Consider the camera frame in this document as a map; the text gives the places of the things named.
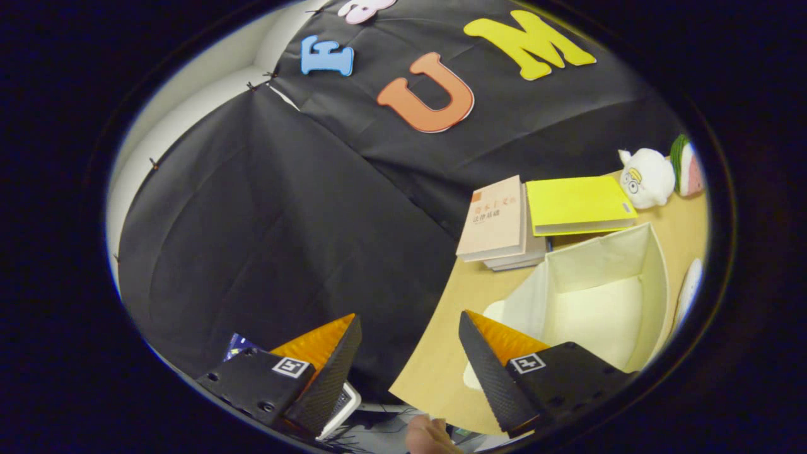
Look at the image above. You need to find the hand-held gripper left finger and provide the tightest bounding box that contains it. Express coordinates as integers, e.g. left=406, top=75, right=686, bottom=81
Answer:
left=197, top=313, right=363, bottom=440

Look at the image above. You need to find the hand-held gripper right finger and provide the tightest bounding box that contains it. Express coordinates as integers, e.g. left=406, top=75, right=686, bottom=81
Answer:
left=458, top=310, right=637, bottom=439

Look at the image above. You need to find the grey fabric storage box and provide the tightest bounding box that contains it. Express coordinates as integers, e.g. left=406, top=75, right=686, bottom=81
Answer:
left=463, top=222, right=670, bottom=392

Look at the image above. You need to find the white canvas shoe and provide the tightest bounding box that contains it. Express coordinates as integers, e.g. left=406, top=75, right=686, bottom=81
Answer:
left=675, top=257, right=704, bottom=329

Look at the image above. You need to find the computer monitor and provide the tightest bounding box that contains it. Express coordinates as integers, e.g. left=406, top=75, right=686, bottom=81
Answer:
left=226, top=333, right=260, bottom=361

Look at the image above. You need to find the white book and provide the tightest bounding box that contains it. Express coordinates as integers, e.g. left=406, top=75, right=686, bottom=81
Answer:
left=482, top=183, right=548, bottom=272

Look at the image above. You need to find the beige book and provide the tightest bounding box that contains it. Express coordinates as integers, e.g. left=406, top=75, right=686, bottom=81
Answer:
left=455, top=175, right=527, bottom=264

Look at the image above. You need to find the black backdrop cloth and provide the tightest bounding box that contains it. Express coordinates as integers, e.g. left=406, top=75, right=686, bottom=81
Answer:
left=117, top=0, right=688, bottom=404

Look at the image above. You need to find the yellow book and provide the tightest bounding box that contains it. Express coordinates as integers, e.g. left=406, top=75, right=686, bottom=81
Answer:
left=525, top=175, right=639, bottom=237

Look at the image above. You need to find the white plush toy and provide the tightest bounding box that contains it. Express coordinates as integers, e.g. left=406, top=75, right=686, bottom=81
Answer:
left=618, top=148, right=676, bottom=210

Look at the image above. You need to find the watermelon slice plush toy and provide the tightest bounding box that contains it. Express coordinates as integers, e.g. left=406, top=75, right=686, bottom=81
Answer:
left=670, top=134, right=705, bottom=197

